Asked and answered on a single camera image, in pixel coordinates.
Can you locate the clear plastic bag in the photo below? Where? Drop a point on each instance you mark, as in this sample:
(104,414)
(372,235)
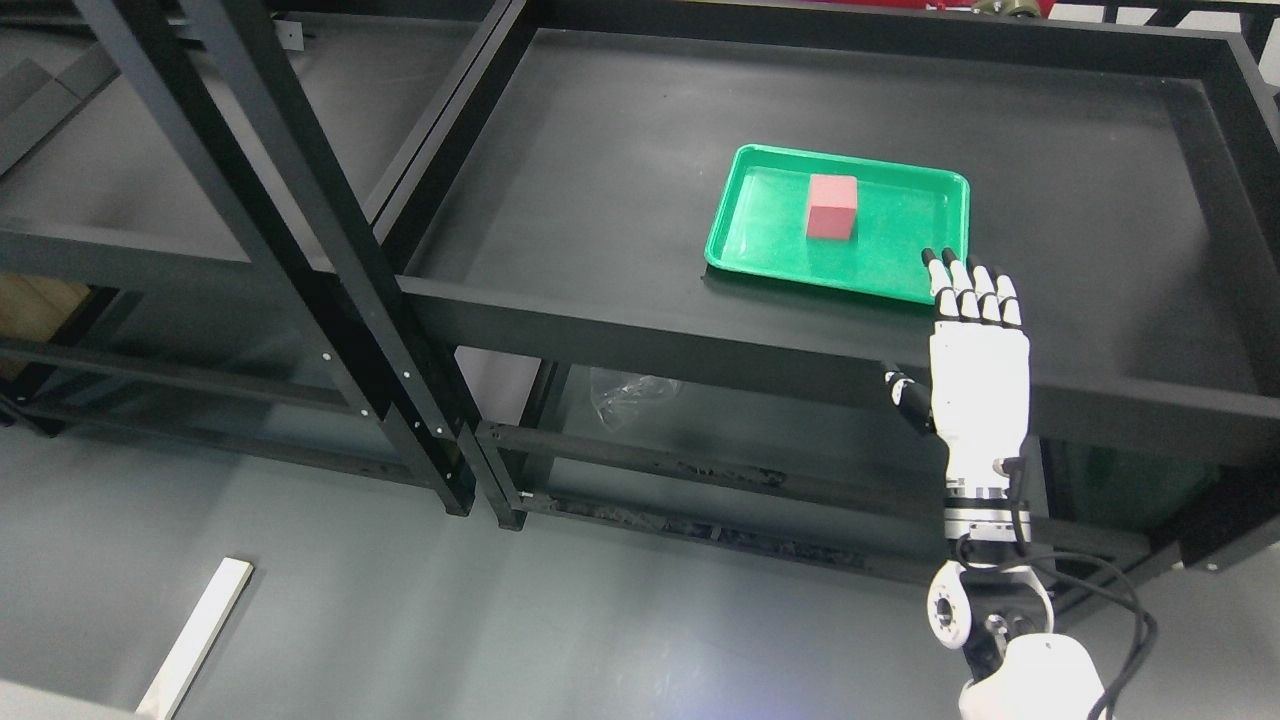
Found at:
(620,398)

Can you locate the white table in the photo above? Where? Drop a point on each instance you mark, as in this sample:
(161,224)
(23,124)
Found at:
(170,685)

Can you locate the black right metal shelf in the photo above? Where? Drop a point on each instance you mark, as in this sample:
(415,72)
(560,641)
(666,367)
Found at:
(705,224)

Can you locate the black metal shelf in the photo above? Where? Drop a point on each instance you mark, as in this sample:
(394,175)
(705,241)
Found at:
(215,186)
(705,224)

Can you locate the black left metal shelf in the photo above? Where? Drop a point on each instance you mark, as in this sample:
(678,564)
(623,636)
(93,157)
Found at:
(215,186)

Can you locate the pink block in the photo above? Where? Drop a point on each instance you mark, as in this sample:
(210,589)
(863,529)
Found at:
(832,205)

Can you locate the green plastic tray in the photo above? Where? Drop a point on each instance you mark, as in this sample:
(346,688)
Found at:
(759,226)

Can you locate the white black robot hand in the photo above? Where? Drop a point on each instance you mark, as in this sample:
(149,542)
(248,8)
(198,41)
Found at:
(977,400)

